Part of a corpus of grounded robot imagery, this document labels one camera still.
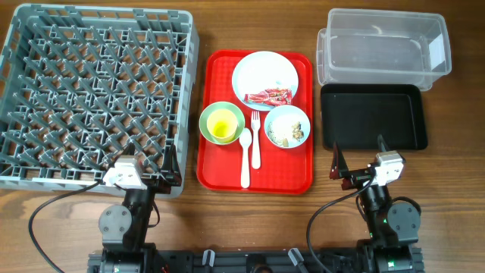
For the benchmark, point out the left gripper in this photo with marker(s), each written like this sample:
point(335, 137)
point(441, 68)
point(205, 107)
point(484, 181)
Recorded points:
point(171, 174)

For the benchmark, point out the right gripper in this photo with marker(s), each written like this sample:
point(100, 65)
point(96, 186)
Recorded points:
point(339, 171)

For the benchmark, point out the food scraps and rice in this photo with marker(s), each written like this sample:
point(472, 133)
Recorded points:
point(285, 132)

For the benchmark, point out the light blue bowl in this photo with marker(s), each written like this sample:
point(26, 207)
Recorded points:
point(289, 111)

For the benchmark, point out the yellow cup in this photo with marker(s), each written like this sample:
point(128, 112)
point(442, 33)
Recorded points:
point(222, 125)

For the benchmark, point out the green bowl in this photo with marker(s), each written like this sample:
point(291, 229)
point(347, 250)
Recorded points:
point(221, 105)

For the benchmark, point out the red snack wrapper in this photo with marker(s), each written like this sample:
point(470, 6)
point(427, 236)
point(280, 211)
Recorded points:
point(271, 97)

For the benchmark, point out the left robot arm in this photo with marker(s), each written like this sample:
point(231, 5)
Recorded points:
point(124, 227)

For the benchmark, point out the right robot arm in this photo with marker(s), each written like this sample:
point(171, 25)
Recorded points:
point(393, 223)

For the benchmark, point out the grey dishwasher rack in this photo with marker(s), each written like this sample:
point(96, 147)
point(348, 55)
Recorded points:
point(79, 83)

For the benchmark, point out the black tray bin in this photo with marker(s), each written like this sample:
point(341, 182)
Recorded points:
point(355, 115)

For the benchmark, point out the white plastic spoon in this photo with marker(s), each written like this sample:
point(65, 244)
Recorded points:
point(245, 140)

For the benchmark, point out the clear plastic bin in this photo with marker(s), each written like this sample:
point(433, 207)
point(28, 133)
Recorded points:
point(383, 47)

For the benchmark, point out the white plastic fork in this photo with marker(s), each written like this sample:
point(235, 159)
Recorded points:
point(255, 126)

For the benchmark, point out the red plastic tray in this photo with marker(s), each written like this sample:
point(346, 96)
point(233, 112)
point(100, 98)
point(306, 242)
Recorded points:
point(286, 171)

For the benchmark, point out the light blue plate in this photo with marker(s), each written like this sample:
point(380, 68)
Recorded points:
point(263, 70)

